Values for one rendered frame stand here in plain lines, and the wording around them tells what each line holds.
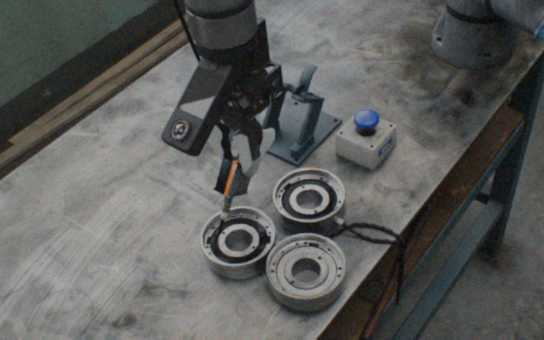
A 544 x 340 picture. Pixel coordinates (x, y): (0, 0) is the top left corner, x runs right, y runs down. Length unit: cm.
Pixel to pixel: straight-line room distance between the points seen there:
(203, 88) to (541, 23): 56
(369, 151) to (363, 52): 31
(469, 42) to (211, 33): 62
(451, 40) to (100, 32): 178
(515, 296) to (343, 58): 92
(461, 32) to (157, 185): 59
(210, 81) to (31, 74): 189
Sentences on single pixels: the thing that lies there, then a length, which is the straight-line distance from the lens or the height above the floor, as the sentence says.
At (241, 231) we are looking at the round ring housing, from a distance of 92.
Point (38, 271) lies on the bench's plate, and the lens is 100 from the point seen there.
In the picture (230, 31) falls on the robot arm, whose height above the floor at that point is 116.
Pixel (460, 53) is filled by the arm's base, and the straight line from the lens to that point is 122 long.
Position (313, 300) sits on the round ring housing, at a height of 83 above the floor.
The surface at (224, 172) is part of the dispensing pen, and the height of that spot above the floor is 94.
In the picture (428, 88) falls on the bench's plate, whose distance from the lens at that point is 118.
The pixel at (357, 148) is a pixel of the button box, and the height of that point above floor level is 83.
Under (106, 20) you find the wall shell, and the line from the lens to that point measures 273.
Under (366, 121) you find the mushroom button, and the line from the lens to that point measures 99.
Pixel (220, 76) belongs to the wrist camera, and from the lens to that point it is 72.
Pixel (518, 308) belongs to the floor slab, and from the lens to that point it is 187.
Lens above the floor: 154
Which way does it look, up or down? 45 degrees down
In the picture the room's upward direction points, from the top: 8 degrees counter-clockwise
